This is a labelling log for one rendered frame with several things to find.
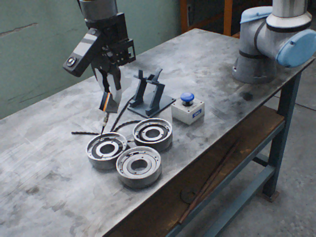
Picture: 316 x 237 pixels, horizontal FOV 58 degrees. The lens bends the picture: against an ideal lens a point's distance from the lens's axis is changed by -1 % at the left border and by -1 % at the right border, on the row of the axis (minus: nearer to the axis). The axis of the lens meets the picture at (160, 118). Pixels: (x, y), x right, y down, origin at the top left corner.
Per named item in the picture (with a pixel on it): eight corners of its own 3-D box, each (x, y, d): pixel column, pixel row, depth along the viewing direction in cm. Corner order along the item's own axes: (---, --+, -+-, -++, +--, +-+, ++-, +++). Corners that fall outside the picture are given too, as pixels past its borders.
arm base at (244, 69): (247, 60, 112) (249, 36, 106) (283, 71, 103) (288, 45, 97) (223, 75, 104) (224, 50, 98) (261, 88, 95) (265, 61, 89)
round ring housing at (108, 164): (131, 167, 71) (129, 155, 69) (89, 176, 70) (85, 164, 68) (127, 140, 80) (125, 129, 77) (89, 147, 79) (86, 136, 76)
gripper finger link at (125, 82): (138, 97, 74) (131, 64, 69) (122, 108, 71) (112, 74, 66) (131, 95, 76) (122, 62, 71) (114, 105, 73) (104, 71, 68)
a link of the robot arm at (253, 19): (261, 38, 103) (265, -1, 95) (286, 52, 93) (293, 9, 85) (231, 45, 101) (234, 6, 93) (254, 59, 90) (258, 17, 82)
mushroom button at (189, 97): (188, 114, 83) (187, 99, 80) (178, 109, 85) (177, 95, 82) (197, 108, 85) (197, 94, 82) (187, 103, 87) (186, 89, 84)
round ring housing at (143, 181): (167, 183, 66) (166, 171, 64) (122, 195, 65) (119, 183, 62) (156, 153, 74) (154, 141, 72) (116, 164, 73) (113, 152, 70)
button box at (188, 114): (189, 126, 82) (188, 112, 79) (171, 116, 87) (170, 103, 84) (207, 113, 87) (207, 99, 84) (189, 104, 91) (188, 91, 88)
